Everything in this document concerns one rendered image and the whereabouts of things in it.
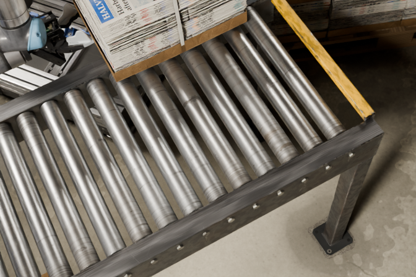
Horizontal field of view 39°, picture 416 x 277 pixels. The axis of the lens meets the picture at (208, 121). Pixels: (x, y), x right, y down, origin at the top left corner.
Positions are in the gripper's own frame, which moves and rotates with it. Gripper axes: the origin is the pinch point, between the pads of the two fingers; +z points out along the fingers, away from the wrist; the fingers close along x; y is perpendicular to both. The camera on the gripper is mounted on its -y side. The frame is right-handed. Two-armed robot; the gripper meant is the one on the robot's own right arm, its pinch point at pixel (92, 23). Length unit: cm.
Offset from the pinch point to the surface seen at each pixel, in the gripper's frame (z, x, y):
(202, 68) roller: 19.1, -28.6, -0.1
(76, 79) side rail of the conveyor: -10.7, -14.8, -0.1
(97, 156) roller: -14.3, -37.9, -0.4
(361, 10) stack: 95, -2, -52
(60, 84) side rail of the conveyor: -14.8, -14.2, -0.2
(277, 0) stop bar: 46, -21, 2
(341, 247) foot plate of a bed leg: 46, -69, -80
